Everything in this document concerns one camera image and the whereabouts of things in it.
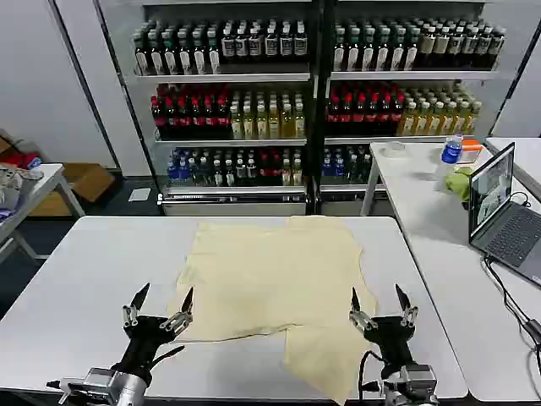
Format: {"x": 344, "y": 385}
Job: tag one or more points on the black power adapter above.
{"x": 533, "y": 330}

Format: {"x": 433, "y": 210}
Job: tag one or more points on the long white desk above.
{"x": 439, "y": 262}

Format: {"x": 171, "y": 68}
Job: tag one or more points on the grey clothes pile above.
{"x": 14, "y": 186}

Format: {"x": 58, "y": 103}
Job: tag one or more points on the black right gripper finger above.
{"x": 360, "y": 317}
{"x": 406, "y": 311}

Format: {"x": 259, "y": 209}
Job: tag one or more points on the white desk with dark edge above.
{"x": 526, "y": 156}

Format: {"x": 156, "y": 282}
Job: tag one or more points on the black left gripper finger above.
{"x": 134, "y": 305}
{"x": 179, "y": 317}

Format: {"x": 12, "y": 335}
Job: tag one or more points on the white sheet on floor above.
{"x": 139, "y": 194}

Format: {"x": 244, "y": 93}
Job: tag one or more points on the red cloth bundle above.
{"x": 21, "y": 160}

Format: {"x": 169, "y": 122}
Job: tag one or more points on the white tape roll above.
{"x": 393, "y": 149}

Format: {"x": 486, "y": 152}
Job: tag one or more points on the grey open laptop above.
{"x": 507, "y": 228}

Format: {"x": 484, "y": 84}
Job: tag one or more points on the small white side table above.
{"x": 46, "y": 177}

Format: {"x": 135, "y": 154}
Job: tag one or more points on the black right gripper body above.
{"x": 391, "y": 338}

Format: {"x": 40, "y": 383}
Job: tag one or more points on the brown cardboard box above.
{"x": 84, "y": 182}

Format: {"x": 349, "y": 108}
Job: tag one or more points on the orange and white box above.
{"x": 471, "y": 153}

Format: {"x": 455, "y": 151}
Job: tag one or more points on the drinks shelf with bottles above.
{"x": 228, "y": 105}
{"x": 406, "y": 97}

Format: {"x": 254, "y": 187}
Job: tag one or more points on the blue label water bottle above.
{"x": 450, "y": 154}

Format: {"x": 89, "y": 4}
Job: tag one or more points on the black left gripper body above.
{"x": 141, "y": 338}

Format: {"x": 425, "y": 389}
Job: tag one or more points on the pale yellow shirt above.
{"x": 270, "y": 279}

